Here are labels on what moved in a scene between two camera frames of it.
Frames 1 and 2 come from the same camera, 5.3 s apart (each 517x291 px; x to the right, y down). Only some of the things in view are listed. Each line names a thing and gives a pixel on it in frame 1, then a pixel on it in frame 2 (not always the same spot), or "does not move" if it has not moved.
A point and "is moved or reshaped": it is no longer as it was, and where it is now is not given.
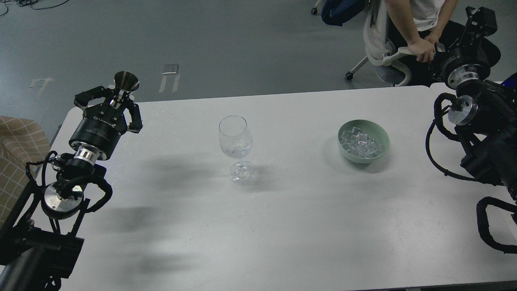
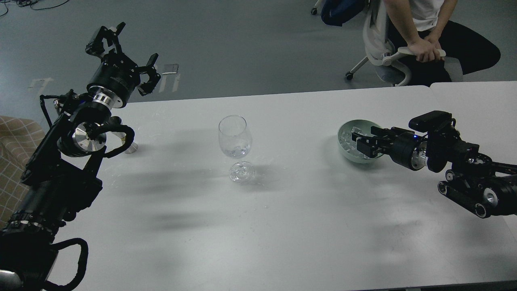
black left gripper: (103, 124) -> (118, 74)
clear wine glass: (236, 140) does not move
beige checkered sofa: (22, 142) does not move
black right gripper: (461, 66) -> (406, 147)
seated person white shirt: (425, 27) does not move
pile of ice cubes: (358, 144) does not move
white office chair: (380, 51) does not move
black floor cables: (23, 3) does not move
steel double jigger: (124, 81) is moved or reshaped
